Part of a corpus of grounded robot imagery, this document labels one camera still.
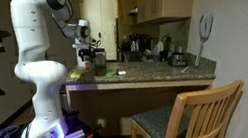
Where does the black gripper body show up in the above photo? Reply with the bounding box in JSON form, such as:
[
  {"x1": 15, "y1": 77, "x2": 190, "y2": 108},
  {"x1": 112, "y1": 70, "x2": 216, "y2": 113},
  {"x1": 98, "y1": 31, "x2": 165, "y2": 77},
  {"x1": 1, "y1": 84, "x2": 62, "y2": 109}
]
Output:
[{"x1": 72, "y1": 40, "x2": 98, "y2": 62}]

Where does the small white object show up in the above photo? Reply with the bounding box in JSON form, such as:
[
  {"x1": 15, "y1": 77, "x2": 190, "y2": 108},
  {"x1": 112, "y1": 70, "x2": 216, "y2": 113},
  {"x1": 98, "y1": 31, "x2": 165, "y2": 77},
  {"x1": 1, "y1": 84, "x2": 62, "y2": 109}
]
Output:
[{"x1": 115, "y1": 69, "x2": 128, "y2": 77}]

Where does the yellow green sponge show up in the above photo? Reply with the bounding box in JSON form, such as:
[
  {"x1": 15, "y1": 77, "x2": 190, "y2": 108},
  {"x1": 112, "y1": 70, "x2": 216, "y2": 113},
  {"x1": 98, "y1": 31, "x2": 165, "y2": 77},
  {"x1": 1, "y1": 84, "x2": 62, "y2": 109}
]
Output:
[{"x1": 68, "y1": 68, "x2": 85, "y2": 82}]

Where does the white door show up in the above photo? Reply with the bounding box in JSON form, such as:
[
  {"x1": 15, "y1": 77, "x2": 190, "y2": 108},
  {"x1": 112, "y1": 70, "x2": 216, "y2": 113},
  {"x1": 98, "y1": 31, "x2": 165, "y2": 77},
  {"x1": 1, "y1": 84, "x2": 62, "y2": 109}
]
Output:
[{"x1": 77, "y1": 0, "x2": 124, "y2": 67}]

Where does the black coffee maker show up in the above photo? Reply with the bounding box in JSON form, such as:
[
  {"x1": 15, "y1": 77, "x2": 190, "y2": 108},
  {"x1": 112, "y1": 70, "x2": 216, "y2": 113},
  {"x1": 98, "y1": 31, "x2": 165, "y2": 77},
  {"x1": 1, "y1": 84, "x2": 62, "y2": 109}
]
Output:
[{"x1": 119, "y1": 33, "x2": 145, "y2": 65}]

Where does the dark bowl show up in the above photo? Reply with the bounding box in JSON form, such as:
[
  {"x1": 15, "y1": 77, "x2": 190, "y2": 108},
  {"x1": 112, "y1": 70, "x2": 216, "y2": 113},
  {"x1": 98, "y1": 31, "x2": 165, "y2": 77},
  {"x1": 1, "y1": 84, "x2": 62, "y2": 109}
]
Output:
[{"x1": 165, "y1": 50, "x2": 190, "y2": 71}]

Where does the thin wooden stick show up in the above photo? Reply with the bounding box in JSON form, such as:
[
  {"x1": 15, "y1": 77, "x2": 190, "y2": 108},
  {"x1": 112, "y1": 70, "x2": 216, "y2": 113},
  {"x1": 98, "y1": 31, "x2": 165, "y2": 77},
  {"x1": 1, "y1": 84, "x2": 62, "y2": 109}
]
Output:
[{"x1": 179, "y1": 65, "x2": 191, "y2": 74}]

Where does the wooden chair with dark cushion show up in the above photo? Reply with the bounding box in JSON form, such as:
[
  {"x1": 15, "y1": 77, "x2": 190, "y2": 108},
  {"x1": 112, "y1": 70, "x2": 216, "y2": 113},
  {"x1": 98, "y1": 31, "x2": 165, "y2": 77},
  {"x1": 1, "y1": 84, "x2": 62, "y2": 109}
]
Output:
[{"x1": 121, "y1": 78, "x2": 248, "y2": 138}]

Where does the white wall outlet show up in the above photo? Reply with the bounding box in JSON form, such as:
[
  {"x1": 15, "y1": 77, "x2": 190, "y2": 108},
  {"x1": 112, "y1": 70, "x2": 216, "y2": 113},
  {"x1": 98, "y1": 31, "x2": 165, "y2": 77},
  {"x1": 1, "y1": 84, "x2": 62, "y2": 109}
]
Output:
[{"x1": 95, "y1": 117, "x2": 107, "y2": 129}]

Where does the blue cable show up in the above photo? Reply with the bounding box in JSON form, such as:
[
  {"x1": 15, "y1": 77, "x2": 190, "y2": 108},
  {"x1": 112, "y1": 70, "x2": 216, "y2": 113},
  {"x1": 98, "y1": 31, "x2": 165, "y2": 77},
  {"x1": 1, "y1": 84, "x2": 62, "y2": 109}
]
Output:
[{"x1": 0, "y1": 124, "x2": 22, "y2": 138}]

